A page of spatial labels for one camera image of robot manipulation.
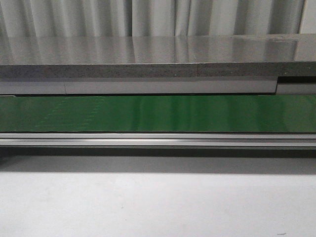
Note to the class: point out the white pleated curtain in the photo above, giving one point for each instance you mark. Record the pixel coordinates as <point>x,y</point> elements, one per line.
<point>67,18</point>

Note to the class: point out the grey rear conveyor rail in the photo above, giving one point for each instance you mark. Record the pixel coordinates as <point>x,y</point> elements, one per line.
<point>146,85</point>

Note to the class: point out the aluminium front conveyor rail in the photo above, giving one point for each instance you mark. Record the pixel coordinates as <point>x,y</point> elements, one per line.
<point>290,140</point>

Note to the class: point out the grey speckled rear worktop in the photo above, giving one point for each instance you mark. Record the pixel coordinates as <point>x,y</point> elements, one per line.
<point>158,57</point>

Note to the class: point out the green conveyor belt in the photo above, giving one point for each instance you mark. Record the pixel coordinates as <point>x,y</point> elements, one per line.
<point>173,113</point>

